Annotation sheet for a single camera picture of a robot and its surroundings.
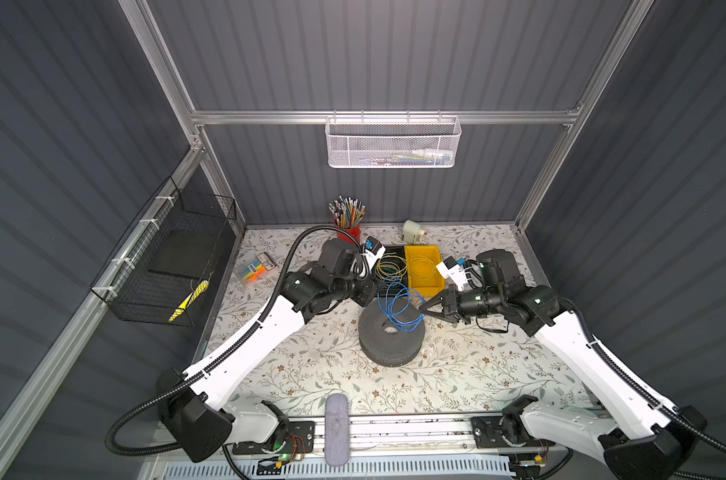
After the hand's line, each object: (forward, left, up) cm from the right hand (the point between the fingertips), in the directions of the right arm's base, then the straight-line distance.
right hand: (423, 313), depth 66 cm
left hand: (+10, +10, 0) cm, 14 cm away
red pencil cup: (+42, +18, -17) cm, 49 cm away
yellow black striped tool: (+3, +54, +1) cm, 54 cm away
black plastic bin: (+24, +3, -26) cm, 35 cm away
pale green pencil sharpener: (+45, -3, -21) cm, 49 cm away
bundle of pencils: (+48, +21, -12) cm, 54 cm away
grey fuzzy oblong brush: (-19, +21, -23) cm, 36 cm away
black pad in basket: (+15, +58, +5) cm, 60 cm away
